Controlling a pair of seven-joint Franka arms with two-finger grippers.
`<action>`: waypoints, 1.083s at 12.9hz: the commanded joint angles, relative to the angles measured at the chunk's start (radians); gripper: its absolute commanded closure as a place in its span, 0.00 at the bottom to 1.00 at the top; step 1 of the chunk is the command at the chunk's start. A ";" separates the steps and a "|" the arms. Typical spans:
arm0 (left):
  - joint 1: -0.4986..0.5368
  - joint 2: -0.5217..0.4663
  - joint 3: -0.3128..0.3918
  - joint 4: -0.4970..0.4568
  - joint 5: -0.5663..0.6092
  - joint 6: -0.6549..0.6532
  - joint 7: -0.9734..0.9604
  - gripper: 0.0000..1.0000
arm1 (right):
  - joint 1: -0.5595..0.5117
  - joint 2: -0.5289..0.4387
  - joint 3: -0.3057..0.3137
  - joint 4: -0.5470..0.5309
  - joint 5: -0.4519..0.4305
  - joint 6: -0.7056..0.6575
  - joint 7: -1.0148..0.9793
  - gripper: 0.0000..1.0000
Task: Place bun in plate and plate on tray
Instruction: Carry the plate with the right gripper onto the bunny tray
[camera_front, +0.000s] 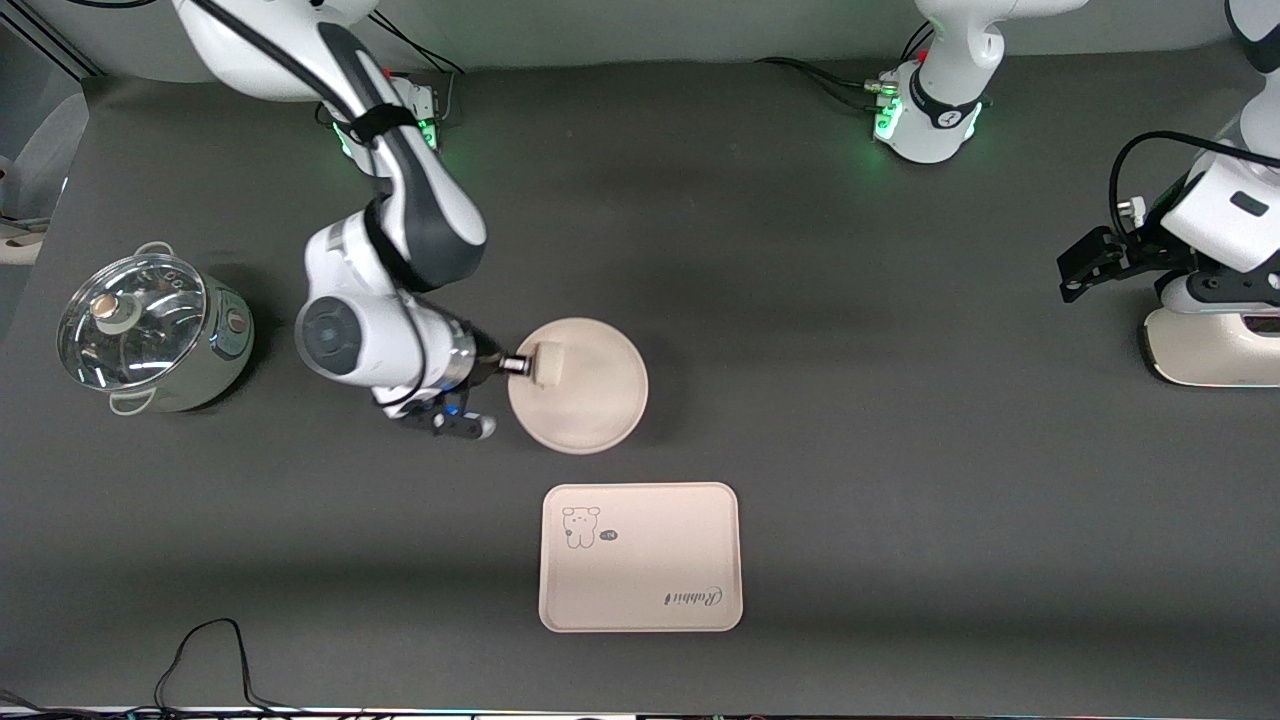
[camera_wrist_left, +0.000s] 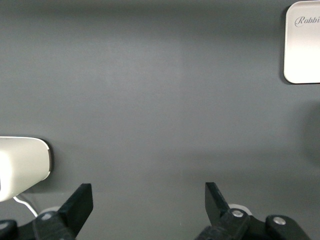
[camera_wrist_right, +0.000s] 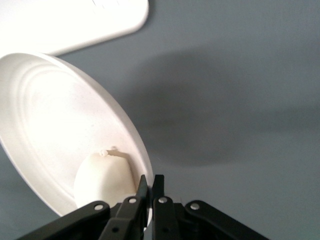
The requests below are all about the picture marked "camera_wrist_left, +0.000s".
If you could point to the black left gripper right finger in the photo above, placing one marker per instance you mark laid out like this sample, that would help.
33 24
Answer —
220 220

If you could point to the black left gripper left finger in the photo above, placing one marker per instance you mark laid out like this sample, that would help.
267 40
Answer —
67 215

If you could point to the beige rectangular rabbit tray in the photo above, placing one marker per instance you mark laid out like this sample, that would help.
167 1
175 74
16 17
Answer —
303 50

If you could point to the white toaster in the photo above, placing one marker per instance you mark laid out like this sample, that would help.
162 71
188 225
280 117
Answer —
22 165

